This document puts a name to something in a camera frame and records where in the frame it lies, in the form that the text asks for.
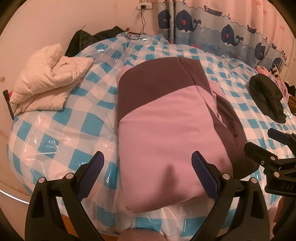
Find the whale print curtain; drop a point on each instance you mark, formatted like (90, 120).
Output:
(253, 32)

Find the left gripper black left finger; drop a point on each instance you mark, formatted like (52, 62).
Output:
(44, 219)

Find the pink and brown hooded jacket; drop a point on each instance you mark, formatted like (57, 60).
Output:
(167, 109)

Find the striped garment at bedside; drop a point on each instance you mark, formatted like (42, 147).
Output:
(275, 72)

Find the black folded jacket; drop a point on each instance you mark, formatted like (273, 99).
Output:
(267, 96)

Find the cream quilted folded jacket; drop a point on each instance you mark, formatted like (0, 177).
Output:
(47, 80)

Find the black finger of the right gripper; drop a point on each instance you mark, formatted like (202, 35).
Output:
(267, 159)
(284, 138)

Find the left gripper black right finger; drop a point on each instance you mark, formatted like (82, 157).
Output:
(250, 221)

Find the black garment by wall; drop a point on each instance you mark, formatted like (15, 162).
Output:
(82, 39)

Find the person's right hand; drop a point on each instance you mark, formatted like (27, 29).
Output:
(285, 219)

